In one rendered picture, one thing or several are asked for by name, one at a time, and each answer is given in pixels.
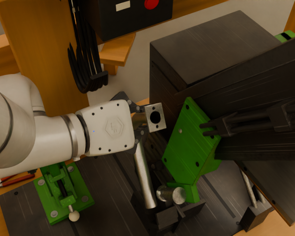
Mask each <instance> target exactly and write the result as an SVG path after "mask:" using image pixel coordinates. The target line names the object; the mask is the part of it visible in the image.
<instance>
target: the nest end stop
mask: <svg viewBox="0 0 295 236"><path fill-rule="evenodd" d="M177 221H178V218H175V219H173V220H170V221H168V222H166V223H163V224H161V225H157V222H155V220H152V221H149V222H148V223H149V226H150V227H153V228H155V229H162V228H164V227H166V226H168V225H171V224H173V223H175V222H177Z"/></svg>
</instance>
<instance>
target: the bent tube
mask: <svg viewBox="0 0 295 236"><path fill-rule="evenodd" d="M152 107H154V109H152ZM143 109H144V112H143V113H135V114H134V115H133V116H132V124H133V129H134V130H136V129H137V128H138V127H139V126H142V125H143V124H147V128H148V132H149V133H151V132H154V131H158V130H161V129H165V128H166V123H165V118H164V113H163V109H162V103H156V104H152V105H148V106H144V107H143ZM156 125H158V127H157V128H156ZM133 158H134V162H135V166H136V170H137V174H138V178H139V182H140V186H141V190H142V194H143V198H144V202H145V206H146V208H147V209H150V208H154V207H156V206H157V201H156V197H155V192H154V188H153V184H152V180H151V176H150V173H149V169H148V163H147V160H146V156H145V152H144V147H143V144H142V138H141V140H140V141H139V143H138V144H137V149H136V153H135V154H133Z"/></svg>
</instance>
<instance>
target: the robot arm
mask: <svg viewBox="0 0 295 236"><path fill-rule="evenodd" d="M148 105H151V104H145V105H137V104H135V103H134V102H133V101H132V100H130V99H129V97H128V96H127V95H126V93H125V92H124V91H120V92H118V93H117V94H116V95H115V96H114V97H113V98H112V99H111V100H110V101H107V102H104V103H99V104H95V105H92V106H89V107H86V108H83V109H81V110H79V111H77V112H76V113H75V114H73V113H70V114H65V115H60V116H55V117H48V116H47V115H46V113H45V109H44V105H43V101H42V98H41V95H40V93H39V90H38V88H37V87H36V85H35V84H34V83H33V82H32V81H31V80H30V79H29V78H27V77H26V76H23V75H20V74H7V75H3V76H0V178H4V177H8V176H12V175H15V174H19V173H23V172H26V171H30V170H34V169H38V168H41V167H45V166H48V165H52V164H56V163H59V162H63V161H67V160H71V159H73V161H78V160H80V156H81V155H83V154H84V155H86V156H99V155H106V154H111V153H116V152H120V151H123V152H126V153H130V154H135V153H136V149H137V144H138V143H139V141H140V140H141V138H142V136H143V135H144V134H145V133H148V127H147V125H142V126H139V127H138V128H137V129H136V130H134V129H133V124H132V119H131V114H132V113H134V112H136V113H143V112H144V109H143V107H144V106H148Z"/></svg>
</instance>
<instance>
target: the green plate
mask: <svg viewBox="0 0 295 236"><path fill-rule="evenodd" d="M209 120H210V118H209V117H208V116H207V115H206V114H205V112H204V111H203V110H202V109H201V108H200V107H199V106H198V105H197V104H196V102H195V101H194V100H193V99H192V98H191V97H187V98H186V100H185V102H184V105H183V107H182V109H181V112H180V114H179V117H178V119H177V122H176V124H175V127H174V129H173V132H172V134H171V137H170V139H169V142H168V144H167V146H166V149H165V151H164V154H163V156H162V162H163V163H164V165H165V166H166V168H167V169H168V171H169V172H170V174H171V175H172V176H173V178H174V179H175V181H176V182H177V183H182V184H191V185H192V186H195V185H196V183H197V181H198V180H199V178H200V176H201V175H204V174H206V173H209V172H212V171H214V170H217V169H218V167H219V165H220V163H221V162H222V160H215V159H214V156H215V150H216V147H217V146H218V144H219V142H220V140H221V136H220V135H212V136H203V134H202V133H203V132H206V131H212V130H214V129H215V128H216V126H214V127H208V128H202V129H201V128H199V125H200V124H203V123H208V121H209ZM179 129H181V130H182V133H179V131H178V130H179Z"/></svg>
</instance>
